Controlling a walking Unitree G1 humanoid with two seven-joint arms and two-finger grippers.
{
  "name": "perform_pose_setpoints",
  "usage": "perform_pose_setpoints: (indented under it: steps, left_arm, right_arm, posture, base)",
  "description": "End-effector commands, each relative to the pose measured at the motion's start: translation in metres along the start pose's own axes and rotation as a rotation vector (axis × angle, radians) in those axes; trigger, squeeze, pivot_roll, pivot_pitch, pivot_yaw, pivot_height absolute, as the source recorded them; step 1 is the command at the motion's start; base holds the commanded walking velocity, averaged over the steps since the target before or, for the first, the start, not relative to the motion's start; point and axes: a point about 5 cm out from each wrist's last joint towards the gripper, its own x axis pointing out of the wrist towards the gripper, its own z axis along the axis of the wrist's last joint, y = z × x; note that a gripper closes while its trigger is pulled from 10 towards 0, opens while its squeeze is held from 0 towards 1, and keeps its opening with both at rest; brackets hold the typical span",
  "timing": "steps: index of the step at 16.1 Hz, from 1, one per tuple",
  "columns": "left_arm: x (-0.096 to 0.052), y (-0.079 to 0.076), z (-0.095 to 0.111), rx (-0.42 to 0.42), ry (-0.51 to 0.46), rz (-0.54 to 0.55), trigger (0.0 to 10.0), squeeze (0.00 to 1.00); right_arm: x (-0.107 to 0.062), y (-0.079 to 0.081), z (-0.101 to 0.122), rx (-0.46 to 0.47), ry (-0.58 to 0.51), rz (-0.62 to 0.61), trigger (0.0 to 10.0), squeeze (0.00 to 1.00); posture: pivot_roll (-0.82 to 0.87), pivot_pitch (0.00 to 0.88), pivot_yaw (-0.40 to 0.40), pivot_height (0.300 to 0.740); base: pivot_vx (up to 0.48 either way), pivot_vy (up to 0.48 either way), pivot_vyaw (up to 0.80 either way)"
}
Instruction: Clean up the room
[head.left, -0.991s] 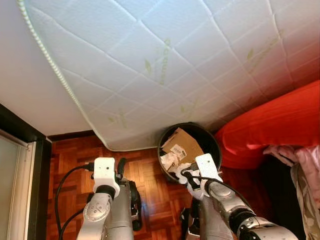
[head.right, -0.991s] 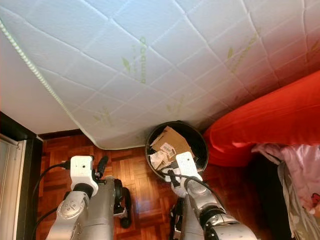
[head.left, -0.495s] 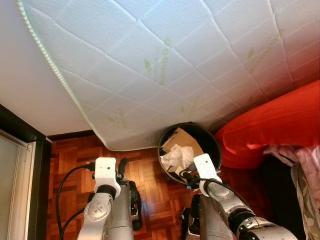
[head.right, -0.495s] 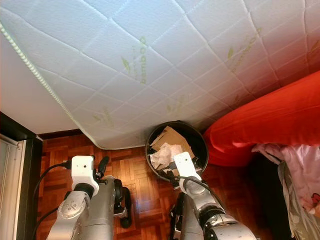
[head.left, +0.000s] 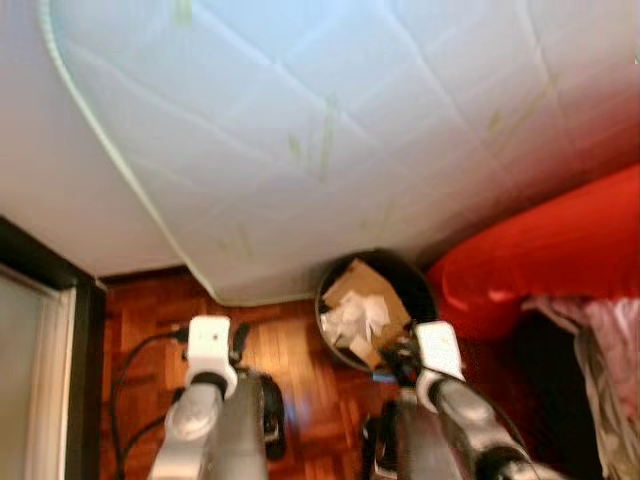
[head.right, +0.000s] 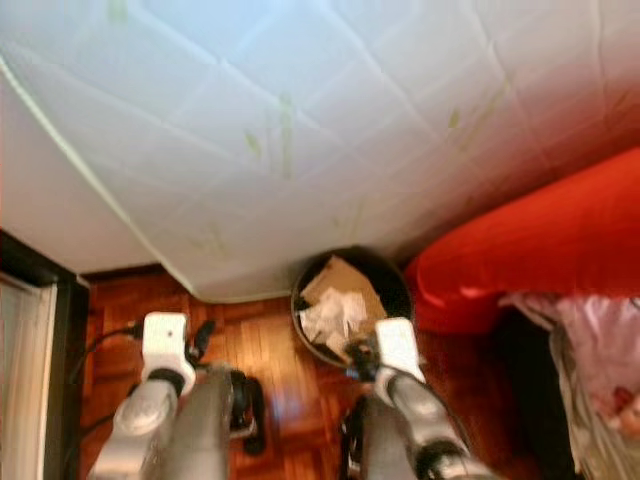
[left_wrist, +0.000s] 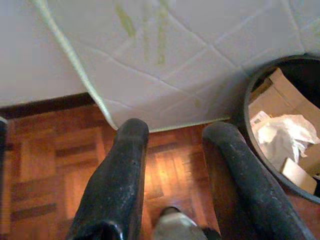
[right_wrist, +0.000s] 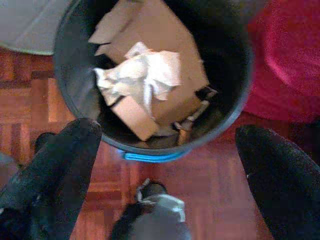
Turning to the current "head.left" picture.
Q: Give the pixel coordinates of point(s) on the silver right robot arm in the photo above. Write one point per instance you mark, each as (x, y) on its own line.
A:
(470, 425)

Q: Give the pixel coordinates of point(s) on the round black trash bin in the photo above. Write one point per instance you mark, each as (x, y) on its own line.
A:
(410, 280)

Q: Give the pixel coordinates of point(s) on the brown cardboard piece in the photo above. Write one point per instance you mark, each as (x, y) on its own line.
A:
(360, 280)

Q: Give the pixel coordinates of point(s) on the silver right robot leg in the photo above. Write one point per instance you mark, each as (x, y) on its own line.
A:
(415, 450)

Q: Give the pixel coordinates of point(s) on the red folded mattress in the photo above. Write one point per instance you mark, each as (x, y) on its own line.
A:
(540, 250)

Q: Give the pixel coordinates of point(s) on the bed with beige leaf sheet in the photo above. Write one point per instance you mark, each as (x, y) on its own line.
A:
(600, 420)

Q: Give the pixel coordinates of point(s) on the pink cartoon print quilt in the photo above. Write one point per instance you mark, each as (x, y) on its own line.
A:
(615, 335)

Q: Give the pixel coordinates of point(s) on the white door panel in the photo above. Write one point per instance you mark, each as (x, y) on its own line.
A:
(30, 380)

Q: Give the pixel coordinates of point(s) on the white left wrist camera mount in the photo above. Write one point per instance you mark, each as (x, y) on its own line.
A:
(210, 345)

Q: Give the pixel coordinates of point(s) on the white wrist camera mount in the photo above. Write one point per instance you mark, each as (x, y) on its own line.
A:
(210, 345)
(440, 350)

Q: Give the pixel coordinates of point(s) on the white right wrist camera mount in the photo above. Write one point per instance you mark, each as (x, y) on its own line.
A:
(440, 350)

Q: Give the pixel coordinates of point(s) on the black door frame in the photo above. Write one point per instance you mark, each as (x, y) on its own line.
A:
(85, 330)

